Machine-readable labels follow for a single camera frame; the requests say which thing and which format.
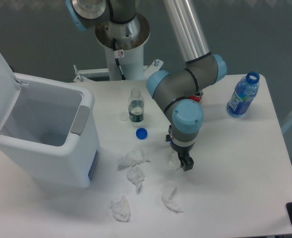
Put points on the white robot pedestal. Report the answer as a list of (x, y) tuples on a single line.
[(123, 45)]

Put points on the blue plastic drink bottle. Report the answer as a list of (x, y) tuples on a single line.
[(244, 93)]

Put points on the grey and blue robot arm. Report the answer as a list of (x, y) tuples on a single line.
[(170, 92)]

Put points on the white bottle cap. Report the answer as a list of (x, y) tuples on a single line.
[(123, 117)]

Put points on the blue bottle cap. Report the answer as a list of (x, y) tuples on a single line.
[(141, 133)]

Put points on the white paper ball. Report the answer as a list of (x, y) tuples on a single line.
[(120, 209), (167, 193), (174, 161), (133, 158), (136, 176)]

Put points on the clear green label bottle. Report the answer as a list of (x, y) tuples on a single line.
[(136, 106)]

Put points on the crushed red soda can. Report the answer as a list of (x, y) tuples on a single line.
[(197, 96)]

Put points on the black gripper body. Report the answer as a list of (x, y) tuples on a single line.
[(181, 147)]

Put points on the white open trash bin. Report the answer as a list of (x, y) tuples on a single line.
[(47, 127)]

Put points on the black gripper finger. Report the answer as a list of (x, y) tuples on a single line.
[(186, 162)]

